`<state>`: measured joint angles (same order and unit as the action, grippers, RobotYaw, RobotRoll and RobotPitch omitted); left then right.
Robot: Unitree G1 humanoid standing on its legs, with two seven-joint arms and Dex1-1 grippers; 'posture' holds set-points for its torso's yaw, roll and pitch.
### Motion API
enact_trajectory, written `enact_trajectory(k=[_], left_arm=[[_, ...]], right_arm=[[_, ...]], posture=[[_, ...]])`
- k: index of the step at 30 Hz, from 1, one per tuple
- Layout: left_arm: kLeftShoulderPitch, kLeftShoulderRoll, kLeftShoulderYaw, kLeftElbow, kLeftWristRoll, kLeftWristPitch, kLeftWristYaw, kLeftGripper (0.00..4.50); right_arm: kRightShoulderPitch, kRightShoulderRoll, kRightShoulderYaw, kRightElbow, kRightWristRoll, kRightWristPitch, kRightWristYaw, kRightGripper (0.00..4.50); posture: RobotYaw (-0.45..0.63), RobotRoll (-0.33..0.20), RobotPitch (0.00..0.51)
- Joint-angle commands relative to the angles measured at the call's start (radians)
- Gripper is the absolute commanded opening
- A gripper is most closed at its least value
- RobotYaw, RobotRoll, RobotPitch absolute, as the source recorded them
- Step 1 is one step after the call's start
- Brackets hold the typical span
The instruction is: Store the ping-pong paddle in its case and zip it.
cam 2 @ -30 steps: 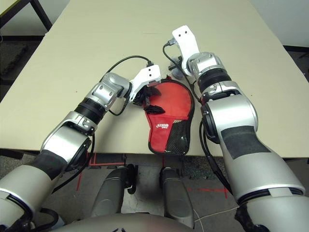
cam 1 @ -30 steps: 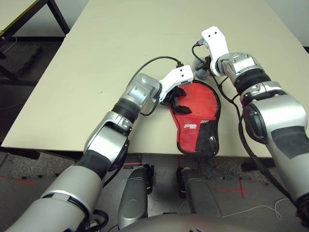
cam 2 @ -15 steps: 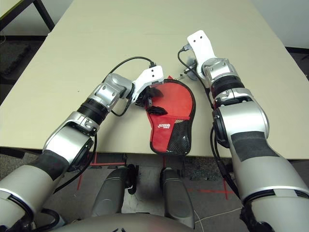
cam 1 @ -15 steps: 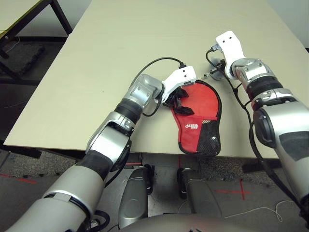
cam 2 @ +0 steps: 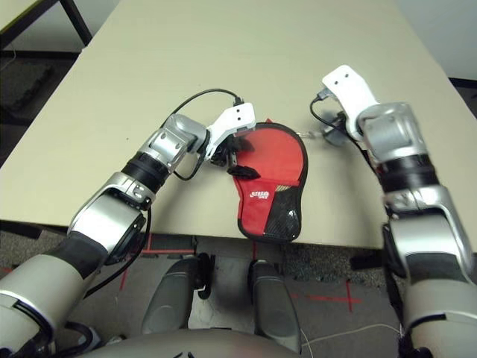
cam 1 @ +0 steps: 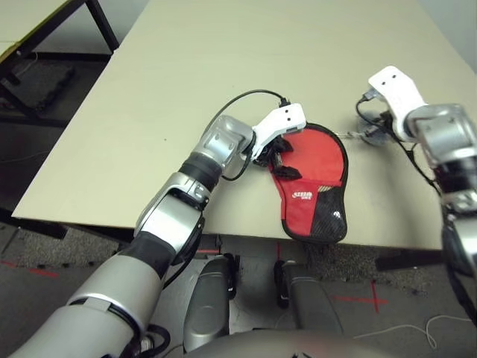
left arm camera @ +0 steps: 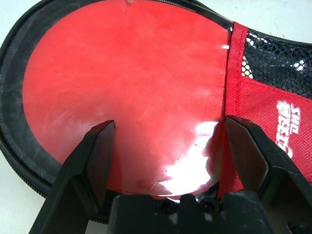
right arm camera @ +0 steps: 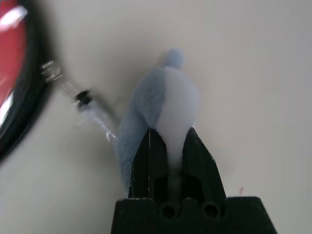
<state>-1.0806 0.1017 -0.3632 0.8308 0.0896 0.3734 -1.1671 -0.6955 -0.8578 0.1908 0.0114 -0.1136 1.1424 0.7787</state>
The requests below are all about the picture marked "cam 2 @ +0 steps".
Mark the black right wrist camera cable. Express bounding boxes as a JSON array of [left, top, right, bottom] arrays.
[[309, 91, 347, 130]]

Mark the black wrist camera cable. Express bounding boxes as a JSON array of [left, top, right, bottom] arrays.
[[309, 91, 347, 130], [169, 88, 244, 182]]

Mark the grey left robot leg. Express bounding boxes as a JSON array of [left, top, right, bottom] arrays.
[[141, 253, 217, 335]]

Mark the black left wrist camera cable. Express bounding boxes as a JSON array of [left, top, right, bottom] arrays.
[[169, 88, 244, 182]]

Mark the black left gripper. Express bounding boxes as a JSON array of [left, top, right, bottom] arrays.
[[210, 134, 261, 180]]

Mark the grey robot torso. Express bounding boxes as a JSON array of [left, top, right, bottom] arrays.
[[80, 327, 299, 358]]

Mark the black foam floor mat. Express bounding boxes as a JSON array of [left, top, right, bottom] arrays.
[[0, 55, 53, 117]]

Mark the white string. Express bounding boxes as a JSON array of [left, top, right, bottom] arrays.
[[300, 322, 402, 358]]

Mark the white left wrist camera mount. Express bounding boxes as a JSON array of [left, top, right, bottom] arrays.
[[203, 102, 258, 165]]

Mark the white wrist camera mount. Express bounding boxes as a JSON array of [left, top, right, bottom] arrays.
[[321, 65, 382, 141], [203, 102, 258, 165]]

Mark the grey robot leg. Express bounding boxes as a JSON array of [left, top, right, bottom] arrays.
[[247, 260, 301, 354], [141, 253, 217, 335]]

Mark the black framed side table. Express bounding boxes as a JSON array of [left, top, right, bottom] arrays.
[[0, 0, 92, 51]]

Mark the grey right robot leg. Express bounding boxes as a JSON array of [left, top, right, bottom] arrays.
[[247, 260, 301, 354]]

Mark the red black paddle case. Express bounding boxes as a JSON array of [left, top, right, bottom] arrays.
[[229, 121, 311, 244]]

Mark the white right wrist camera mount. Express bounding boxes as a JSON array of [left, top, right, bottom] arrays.
[[321, 65, 382, 141]]

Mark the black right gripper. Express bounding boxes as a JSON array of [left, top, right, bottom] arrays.
[[321, 110, 353, 147]]

